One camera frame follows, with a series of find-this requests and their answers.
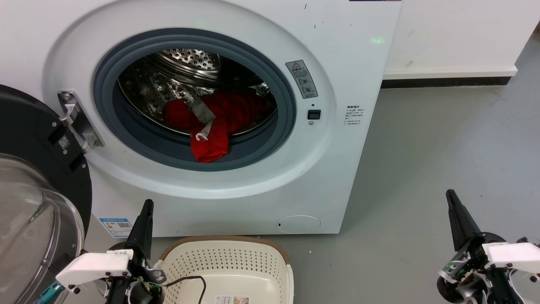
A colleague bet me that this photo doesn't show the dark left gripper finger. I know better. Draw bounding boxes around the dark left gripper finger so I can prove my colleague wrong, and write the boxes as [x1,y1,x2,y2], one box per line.
[127,199,154,259]

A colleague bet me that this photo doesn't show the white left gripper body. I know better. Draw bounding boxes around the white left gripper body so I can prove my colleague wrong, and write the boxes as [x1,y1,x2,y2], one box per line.
[55,243,167,304]

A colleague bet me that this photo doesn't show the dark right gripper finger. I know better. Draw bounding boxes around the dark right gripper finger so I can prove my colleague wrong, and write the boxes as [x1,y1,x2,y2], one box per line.
[446,190,481,252]

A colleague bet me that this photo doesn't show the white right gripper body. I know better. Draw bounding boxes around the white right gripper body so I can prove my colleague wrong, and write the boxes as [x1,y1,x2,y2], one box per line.
[437,231,540,304]

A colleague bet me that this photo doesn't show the red garment with grey patch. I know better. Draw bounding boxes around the red garment with grey patch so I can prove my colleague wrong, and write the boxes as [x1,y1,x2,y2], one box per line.
[164,91,268,163]

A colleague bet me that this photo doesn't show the cream perforated laundry basket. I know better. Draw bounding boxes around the cream perforated laundry basket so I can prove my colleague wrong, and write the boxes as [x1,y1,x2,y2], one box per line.
[154,236,294,304]

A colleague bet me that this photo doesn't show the stainless steel washing machine drum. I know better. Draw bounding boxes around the stainless steel washing machine drum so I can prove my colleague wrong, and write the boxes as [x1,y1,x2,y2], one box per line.
[117,49,278,138]

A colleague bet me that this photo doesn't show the black washer door with glass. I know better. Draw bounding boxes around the black washer door with glass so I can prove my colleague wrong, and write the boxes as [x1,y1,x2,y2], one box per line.
[0,84,93,304]

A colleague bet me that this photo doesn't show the blue energy label sticker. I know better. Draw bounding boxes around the blue energy label sticker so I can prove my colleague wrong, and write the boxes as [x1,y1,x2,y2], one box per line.
[99,217,133,238]

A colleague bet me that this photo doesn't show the grey rubber door gasket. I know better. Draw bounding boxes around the grey rubber door gasket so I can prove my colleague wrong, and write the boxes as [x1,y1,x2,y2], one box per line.
[93,28,297,172]

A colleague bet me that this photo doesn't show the metal door hinge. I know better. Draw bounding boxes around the metal door hinge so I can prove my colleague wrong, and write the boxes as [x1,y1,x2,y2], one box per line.
[58,90,105,155]

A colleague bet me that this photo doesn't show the white front-load washing machine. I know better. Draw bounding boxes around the white front-load washing machine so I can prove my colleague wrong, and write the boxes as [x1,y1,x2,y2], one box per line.
[0,0,403,238]

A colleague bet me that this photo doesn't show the black baseboard strip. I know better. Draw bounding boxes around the black baseboard strip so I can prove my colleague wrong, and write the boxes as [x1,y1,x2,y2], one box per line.
[381,76,509,89]

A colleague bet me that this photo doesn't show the round white filter cover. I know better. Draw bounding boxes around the round white filter cover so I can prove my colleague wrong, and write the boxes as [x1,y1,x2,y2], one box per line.
[276,215,321,233]

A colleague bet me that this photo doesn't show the grey warning sticker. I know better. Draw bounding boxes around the grey warning sticker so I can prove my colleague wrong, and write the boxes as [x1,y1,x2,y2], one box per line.
[285,60,319,99]

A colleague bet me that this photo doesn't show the teal cable connector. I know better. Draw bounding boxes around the teal cable connector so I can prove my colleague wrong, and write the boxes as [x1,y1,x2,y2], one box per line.
[36,282,65,304]

